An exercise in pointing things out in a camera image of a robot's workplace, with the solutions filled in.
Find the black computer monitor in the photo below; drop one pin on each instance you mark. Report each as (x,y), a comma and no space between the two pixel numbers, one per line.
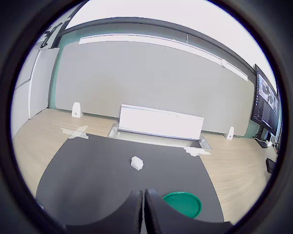
(265,102)

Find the green partition edge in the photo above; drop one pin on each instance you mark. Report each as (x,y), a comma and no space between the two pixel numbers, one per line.
(52,85)

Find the dark grey mat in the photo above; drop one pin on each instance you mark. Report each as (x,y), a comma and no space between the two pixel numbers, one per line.
(92,170)

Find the white masking tape piece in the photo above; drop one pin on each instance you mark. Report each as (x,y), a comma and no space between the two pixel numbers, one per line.
(196,151)
(75,132)

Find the round green lid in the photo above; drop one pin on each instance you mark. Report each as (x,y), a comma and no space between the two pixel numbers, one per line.
(183,204)

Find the grey partition panel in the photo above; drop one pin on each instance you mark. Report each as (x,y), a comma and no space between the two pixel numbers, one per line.
(149,80)

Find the small white plastic terminal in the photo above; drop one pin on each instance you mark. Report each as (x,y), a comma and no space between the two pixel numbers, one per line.
(136,162)

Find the white partition bracket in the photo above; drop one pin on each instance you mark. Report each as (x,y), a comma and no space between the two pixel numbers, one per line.
(230,133)
(75,110)

